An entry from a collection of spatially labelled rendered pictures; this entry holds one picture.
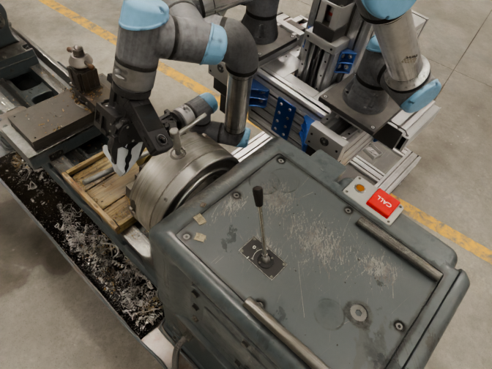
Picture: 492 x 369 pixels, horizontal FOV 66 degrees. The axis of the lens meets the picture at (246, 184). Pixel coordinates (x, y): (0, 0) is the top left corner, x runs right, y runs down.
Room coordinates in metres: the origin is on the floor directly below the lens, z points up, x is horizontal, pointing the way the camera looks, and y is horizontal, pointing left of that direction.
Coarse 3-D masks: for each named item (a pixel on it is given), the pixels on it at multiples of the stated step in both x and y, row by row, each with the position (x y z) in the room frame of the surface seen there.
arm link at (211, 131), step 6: (210, 120) 0.98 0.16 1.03; (198, 126) 0.94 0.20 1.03; (204, 126) 0.95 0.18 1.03; (210, 126) 0.97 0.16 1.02; (216, 126) 0.97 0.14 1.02; (192, 132) 0.95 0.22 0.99; (198, 132) 0.94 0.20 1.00; (204, 132) 0.95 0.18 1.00; (210, 132) 0.95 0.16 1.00; (216, 132) 0.95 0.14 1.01; (216, 138) 0.94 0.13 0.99
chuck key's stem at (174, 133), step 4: (172, 128) 0.63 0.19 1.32; (176, 128) 0.63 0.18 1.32; (172, 132) 0.61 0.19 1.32; (176, 132) 0.62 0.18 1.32; (172, 136) 0.61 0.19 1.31; (176, 136) 0.61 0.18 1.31; (176, 140) 0.61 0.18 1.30; (176, 144) 0.61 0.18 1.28; (180, 144) 0.62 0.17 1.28; (176, 148) 0.61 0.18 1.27; (180, 148) 0.62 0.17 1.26; (176, 152) 0.62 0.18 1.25; (180, 152) 0.63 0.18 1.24
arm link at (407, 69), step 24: (360, 0) 0.78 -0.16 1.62; (384, 0) 0.75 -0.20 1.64; (408, 0) 0.78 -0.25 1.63; (384, 24) 0.82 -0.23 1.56; (408, 24) 0.84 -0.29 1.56; (384, 48) 0.86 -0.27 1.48; (408, 48) 0.85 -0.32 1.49; (384, 72) 0.95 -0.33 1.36; (408, 72) 0.88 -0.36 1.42; (408, 96) 0.89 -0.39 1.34; (432, 96) 0.92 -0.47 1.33
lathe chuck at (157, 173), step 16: (192, 144) 0.67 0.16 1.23; (208, 144) 0.69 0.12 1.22; (160, 160) 0.60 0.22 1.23; (176, 160) 0.60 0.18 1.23; (192, 160) 0.61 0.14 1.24; (144, 176) 0.57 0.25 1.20; (160, 176) 0.56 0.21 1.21; (144, 192) 0.54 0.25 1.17; (160, 192) 0.53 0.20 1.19; (144, 208) 0.51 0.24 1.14; (144, 224) 0.50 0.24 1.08
